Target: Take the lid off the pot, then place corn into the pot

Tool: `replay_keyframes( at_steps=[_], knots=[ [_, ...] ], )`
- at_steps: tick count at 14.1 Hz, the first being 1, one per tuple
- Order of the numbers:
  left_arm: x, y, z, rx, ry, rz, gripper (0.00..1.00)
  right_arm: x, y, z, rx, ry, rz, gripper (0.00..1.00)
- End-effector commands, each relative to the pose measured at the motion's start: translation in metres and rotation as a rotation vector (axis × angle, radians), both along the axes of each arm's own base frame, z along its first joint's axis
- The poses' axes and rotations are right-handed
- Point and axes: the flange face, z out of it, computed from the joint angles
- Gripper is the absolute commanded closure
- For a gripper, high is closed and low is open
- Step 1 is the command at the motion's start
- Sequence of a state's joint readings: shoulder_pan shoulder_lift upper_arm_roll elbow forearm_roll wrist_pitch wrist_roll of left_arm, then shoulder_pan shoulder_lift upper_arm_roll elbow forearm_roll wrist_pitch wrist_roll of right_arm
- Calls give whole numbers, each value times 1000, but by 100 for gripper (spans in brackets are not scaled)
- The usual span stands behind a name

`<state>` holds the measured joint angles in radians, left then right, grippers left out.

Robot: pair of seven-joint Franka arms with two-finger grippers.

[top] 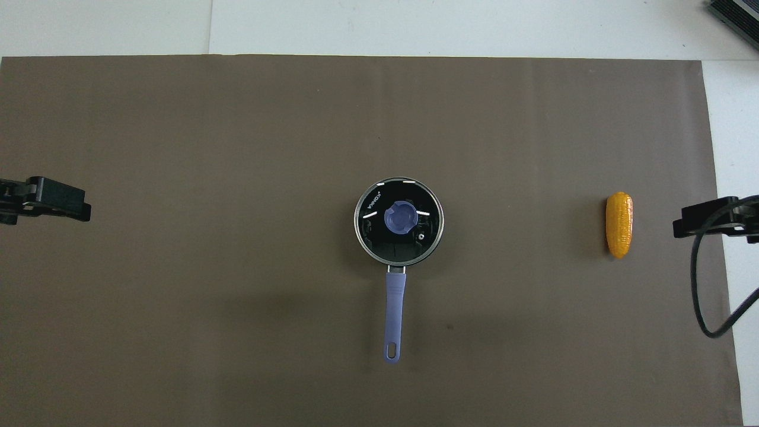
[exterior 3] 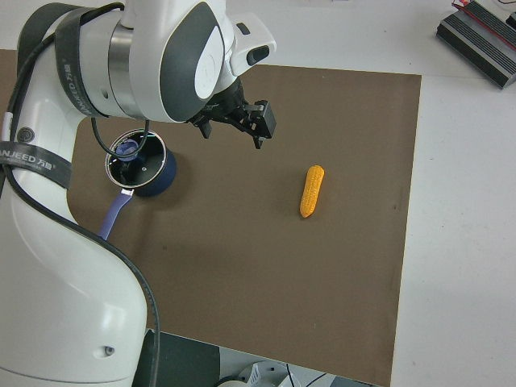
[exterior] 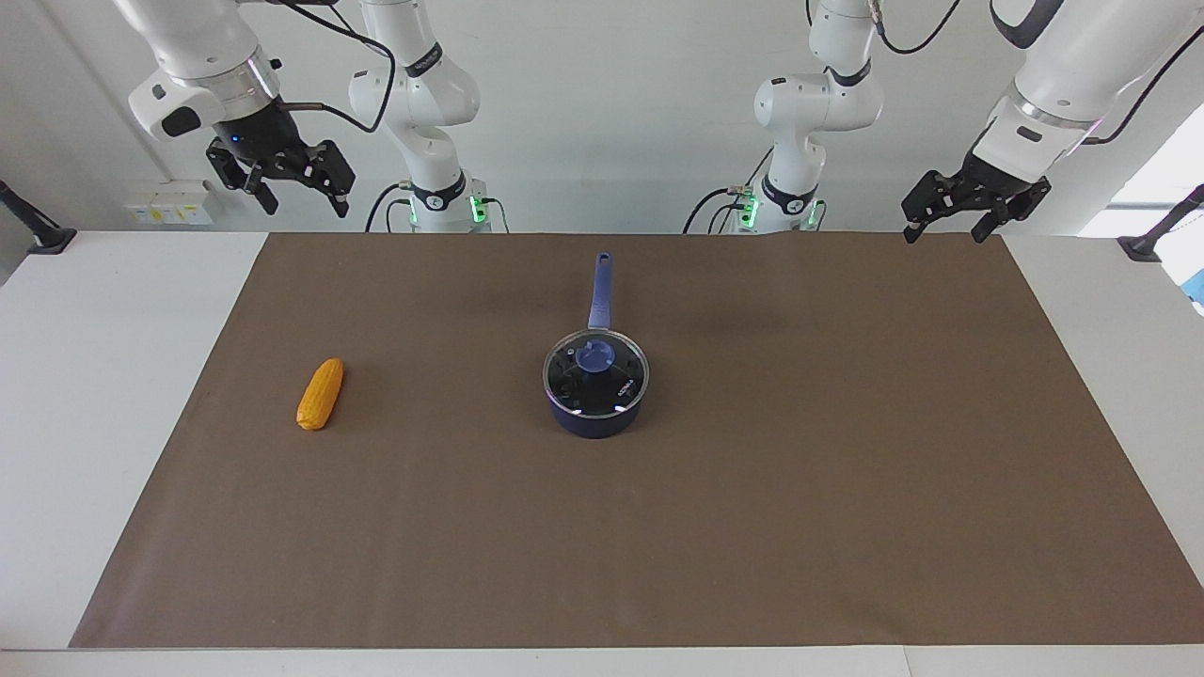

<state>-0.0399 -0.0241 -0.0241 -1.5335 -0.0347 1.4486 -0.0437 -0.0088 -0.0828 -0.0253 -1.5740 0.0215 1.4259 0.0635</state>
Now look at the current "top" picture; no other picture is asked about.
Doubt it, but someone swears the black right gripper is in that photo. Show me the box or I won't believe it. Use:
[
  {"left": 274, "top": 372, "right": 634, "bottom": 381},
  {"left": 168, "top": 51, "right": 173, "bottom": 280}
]
[{"left": 672, "top": 195, "right": 759, "bottom": 244}]

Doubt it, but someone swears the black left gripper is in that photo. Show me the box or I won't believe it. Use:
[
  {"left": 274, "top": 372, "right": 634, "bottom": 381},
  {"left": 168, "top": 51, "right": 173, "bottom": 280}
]
[{"left": 0, "top": 176, "right": 93, "bottom": 225}]

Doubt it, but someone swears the yellow corn cob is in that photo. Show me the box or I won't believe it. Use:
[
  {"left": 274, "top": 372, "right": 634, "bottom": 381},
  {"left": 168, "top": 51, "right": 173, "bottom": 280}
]
[{"left": 605, "top": 191, "right": 634, "bottom": 260}]

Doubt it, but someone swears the glass lid purple knob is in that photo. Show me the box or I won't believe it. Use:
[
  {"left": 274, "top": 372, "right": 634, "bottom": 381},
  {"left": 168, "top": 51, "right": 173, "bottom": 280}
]
[{"left": 355, "top": 178, "right": 444, "bottom": 265}]

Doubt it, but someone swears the brown table mat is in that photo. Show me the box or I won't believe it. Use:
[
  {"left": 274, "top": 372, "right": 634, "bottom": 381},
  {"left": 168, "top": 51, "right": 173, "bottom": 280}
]
[{"left": 0, "top": 55, "right": 745, "bottom": 427}]

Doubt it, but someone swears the dark ribbed device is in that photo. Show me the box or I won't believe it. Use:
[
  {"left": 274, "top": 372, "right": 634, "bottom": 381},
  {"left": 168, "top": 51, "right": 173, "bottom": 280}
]
[{"left": 707, "top": 0, "right": 759, "bottom": 35}]

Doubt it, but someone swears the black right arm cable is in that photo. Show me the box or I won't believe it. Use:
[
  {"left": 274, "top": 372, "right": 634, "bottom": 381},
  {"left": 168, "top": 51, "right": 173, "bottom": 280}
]
[{"left": 690, "top": 197, "right": 759, "bottom": 339}]

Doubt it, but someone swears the dark pot purple handle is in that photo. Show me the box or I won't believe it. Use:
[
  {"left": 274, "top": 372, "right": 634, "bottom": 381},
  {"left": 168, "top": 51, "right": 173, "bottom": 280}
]
[{"left": 354, "top": 177, "right": 445, "bottom": 364}]

